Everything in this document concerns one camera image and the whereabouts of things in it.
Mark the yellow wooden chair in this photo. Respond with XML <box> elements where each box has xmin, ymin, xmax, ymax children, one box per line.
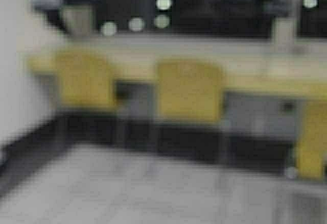
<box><xmin>55</xmin><ymin>49</ymin><xmax>117</xmax><ymax>112</ymax></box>
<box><xmin>294</xmin><ymin>100</ymin><xmax>326</xmax><ymax>181</ymax></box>
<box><xmin>156</xmin><ymin>59</ymin><xmax>225</xmax><ymax>124</ymax></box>

